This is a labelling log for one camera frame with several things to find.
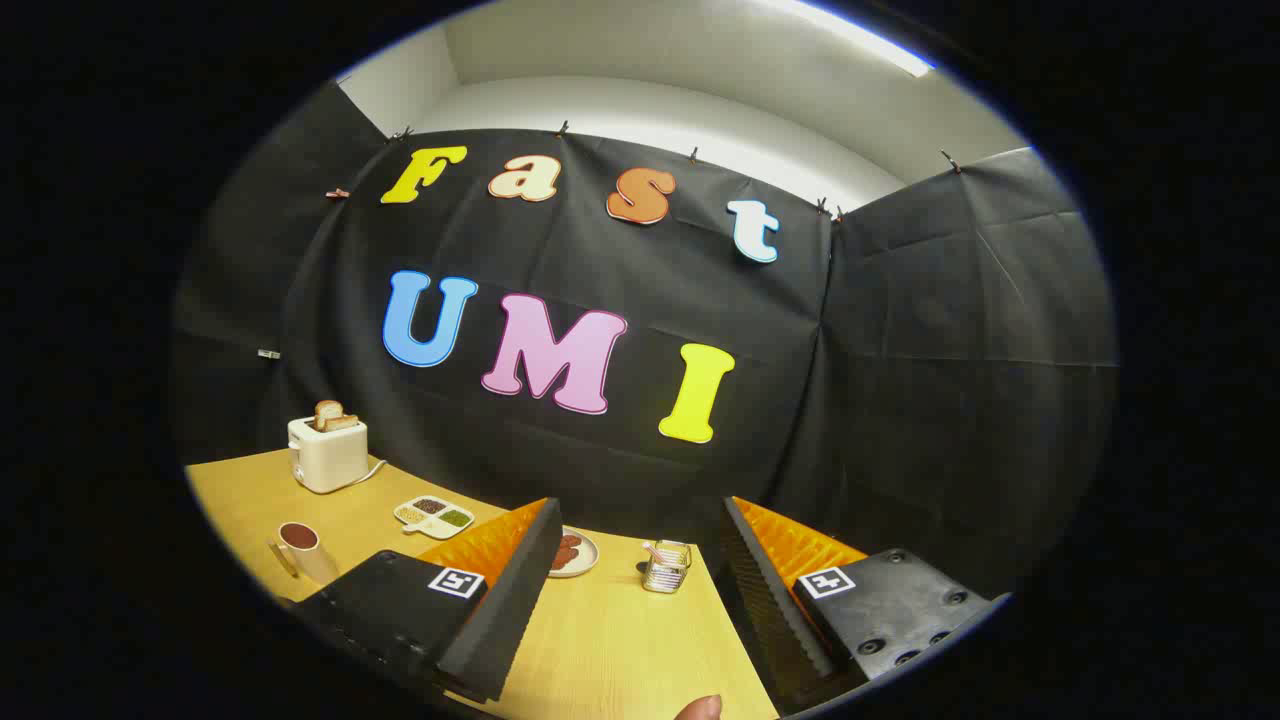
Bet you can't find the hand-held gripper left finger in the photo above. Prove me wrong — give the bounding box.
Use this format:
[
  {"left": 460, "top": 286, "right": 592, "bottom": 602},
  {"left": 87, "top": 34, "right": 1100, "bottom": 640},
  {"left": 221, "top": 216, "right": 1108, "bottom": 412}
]
[{"left": 285, "top": 497, "right": 564, "bottom": 704}]

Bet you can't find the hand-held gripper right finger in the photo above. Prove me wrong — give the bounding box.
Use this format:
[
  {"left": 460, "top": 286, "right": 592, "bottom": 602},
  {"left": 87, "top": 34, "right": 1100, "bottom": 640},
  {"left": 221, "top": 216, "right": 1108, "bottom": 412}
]
[{"left": 720, "top": 496, "right": 1013, "bottom": 713}]

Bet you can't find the cream cup with wooden handle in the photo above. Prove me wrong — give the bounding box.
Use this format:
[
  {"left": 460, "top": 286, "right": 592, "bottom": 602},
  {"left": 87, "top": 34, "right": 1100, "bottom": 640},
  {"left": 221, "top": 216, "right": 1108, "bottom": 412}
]
[{"left": 268, "top": 521, "right": 341, "bottom": 586}]

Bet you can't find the white round plate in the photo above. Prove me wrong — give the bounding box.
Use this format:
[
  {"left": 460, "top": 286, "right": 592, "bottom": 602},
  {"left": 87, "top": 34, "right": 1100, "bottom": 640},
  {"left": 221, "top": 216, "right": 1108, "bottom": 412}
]
[{"left": 548, "top": 526, "right": 601, "bottom": 579}]

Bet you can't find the wooden table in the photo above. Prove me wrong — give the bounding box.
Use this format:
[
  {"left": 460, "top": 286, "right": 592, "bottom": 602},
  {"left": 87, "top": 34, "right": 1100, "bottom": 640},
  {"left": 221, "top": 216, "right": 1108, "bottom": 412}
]
[{"left": 185, "top": 448, "right": 781, "bottom": 720}]

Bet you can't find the white divided snack tray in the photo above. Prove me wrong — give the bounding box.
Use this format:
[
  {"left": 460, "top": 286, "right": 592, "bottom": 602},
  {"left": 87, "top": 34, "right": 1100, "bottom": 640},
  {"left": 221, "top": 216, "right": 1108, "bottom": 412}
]
[{"left": 393, "top": 495, "right": 475, "bottom": 541}]

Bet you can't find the white toaster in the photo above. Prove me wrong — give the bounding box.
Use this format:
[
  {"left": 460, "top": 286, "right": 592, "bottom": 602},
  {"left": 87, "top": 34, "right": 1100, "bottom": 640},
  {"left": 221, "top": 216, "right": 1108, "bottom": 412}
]
[{"left": 288, "top": 415, "right": 369, "bottom": 495}]

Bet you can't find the metal wire holder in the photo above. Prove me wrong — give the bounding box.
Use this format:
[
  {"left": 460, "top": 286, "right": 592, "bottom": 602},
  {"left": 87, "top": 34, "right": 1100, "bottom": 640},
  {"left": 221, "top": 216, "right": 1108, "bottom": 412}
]
[{"left": 641, "top": 540, "right": 693, "bottom": 595}]

